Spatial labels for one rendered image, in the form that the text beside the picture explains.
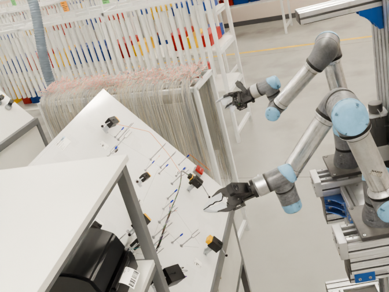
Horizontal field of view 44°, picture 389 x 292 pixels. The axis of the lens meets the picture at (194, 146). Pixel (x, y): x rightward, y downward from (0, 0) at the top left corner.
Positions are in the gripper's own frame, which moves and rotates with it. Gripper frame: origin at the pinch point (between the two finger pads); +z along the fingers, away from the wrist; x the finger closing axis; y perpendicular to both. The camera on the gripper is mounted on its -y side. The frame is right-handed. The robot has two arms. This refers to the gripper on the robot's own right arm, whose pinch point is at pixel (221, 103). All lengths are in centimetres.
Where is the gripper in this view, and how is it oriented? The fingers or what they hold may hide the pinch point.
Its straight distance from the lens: 272.5
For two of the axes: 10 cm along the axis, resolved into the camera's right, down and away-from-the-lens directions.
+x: 6.1, 3.6, 7.0
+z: -7.9, 3.3, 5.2
